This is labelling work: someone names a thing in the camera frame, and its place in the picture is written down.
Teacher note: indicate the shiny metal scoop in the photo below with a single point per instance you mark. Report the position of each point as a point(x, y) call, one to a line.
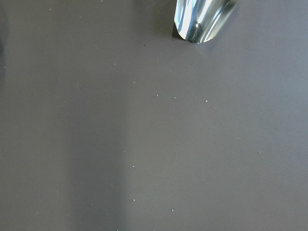
point(199, 21)

